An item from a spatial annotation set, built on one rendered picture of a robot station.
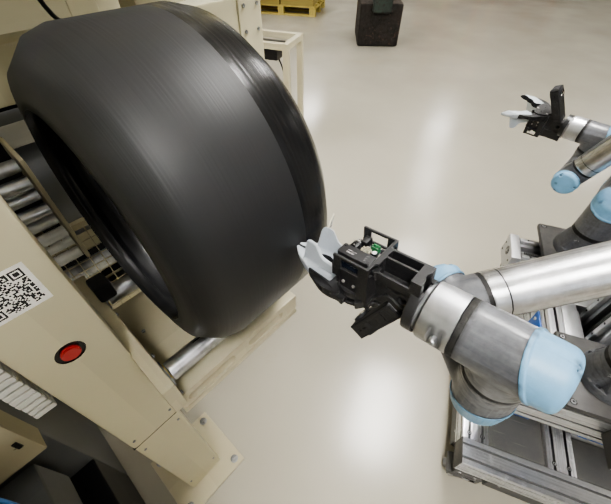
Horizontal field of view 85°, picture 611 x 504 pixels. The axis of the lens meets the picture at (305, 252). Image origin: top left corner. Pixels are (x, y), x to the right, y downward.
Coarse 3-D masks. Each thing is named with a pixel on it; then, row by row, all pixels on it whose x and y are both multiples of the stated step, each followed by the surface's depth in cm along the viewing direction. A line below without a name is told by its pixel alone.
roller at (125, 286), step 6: (126, 276) 83; (114, 282) 82; (120, 282) 82; (126, 282) 83; (132, 282) 83; (120, 288) 82; (126, 288) 82; (132, 288) 84; (120, 294) 82; (126, 294) 83; (114, 300) 81
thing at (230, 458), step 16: (208, 416) 146; (208, 432) 142; (224, 448) 138; (224, 464) 134; (176, 480) 130; (208, 480) 130; (224, 480) 130; (176, 496) 127; (192, 496) 127; (208, 496) 127
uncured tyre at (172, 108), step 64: (64, 64) 37; (128, 64) 38; (192, 64) 41; (256, 64) 45; (64, 128) 39; (128, 128) 36; (192, 128) 39; (256, 128) 43; (128, 192) 38; (192, 192) 38; (256, 192) 43; (320, 192) 52; (128, 256) 76; (192, 256) 41; (256, 256) 46; (192, 320) 53
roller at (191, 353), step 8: (192, 344) 71; (200, 344) 71; (208, 344) 72; (216, 344) 73; (176, 352) 70; (184, 352) 70; (192, 352) 70; (200, 352) 71; (208, 352) 73; (168, 360) 69; (176, 360) 68; (184, 360) 69; (192, 360) 70; (168, 368) 67; (176, 368) 68; (184, 368) 69; (176, 376) 68
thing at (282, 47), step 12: (264, 36) 284; (276, 36) 281; (288, 36) 278; (300, 36) 272; (264, 48) 262; (276, 48) 259; (288, 48) 257; (300, 48) 281; (276, 60) 272; (288, 60) 262; (300, 60) 287; (288, 72) 268; (300, 72) 294; (288, 84) 275; (300, 84) 302; (300, 96) 310; (300, 108) 318
